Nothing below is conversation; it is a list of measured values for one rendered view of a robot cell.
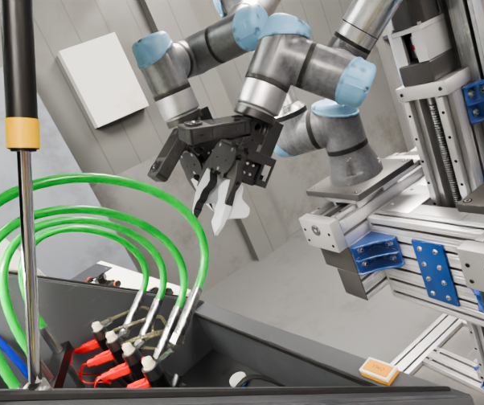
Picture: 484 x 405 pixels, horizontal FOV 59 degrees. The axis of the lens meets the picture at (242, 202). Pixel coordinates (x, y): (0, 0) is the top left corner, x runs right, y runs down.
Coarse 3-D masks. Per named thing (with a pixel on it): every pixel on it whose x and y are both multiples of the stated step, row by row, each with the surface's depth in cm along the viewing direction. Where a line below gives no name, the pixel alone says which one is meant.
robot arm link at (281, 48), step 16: (272, 16) 67; (288, 16) 65; (272, 32) 66; (288, 32) 65; (304, 32) 66; (256, 48) 68; (272, 48) 66; (288, 48) 65; (304, 48) 65; (256, 64) 67; (272, 64) 66; (288, 64) 66; (272, 80) 66; (288, 80) 68
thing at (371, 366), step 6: (372, 360) 67; (366, 366) 66; (372, 366) 65; (378, 366) 65; (384, 366) 64; (390, 366) 64; (360, 372) 66; (372, 372) 64; (378, 372) 64; (384, 372) 63; (396, 372) 64; (372, 378) 65; (378, 378) 64
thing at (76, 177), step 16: (48, 176) 57; (64, 176) 58; (80, 176) 59; (96, 176) 60; (112, 176) 62; (16, 192) 54; (160, 192) 66; (176, 208) 68; (192, 224) 70; (208, 256) 71
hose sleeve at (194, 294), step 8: (192, 288) 70; (200, 288) 70; (192, 296) 70; (200, 296) 70; (192, 304) 69; (184, 312) 69; (192, 312) 69; (184, 320) 69; (176, 328) 68; (184, 328) 68
